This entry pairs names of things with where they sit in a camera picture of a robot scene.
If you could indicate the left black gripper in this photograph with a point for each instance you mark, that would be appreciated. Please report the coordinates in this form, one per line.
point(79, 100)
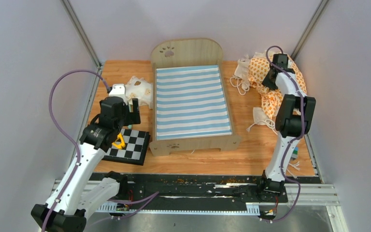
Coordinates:
point(133, 117)

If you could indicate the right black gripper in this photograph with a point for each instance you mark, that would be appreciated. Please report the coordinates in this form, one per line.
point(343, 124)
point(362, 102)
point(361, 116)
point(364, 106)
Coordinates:
point(266, 83)

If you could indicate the yellow duck print blanket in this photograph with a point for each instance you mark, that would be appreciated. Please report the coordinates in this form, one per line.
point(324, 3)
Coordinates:
point(250, 72)

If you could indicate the wooden pet bed frame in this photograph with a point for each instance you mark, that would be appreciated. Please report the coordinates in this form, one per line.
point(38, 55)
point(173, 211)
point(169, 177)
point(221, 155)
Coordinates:
point(184, 53)

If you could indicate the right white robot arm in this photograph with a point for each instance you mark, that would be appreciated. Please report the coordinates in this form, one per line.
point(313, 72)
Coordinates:
point(292, 122)

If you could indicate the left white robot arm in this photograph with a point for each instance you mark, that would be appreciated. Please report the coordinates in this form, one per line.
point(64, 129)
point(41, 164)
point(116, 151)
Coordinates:
point(68, 209)

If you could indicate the black white checkerboard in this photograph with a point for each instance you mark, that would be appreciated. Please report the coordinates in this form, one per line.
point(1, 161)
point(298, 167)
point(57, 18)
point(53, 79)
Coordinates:
point(136, 145)

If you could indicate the white duck pillow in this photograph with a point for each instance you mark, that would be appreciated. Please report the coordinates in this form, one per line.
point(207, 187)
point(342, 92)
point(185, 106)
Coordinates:
point(138, 88)

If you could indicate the yellow plastic block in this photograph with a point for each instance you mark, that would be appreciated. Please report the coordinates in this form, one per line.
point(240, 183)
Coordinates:
point(119, 143)

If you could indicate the blue striped mattress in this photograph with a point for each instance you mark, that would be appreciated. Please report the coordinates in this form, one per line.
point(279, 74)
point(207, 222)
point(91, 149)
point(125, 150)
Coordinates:
point(190, 103)

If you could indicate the blue green small block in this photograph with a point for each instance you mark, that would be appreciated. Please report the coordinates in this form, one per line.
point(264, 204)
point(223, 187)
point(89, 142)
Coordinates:
point(294, 155)

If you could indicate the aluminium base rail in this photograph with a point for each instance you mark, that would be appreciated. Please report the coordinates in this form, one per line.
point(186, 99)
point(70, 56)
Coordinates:
point(230, 195)

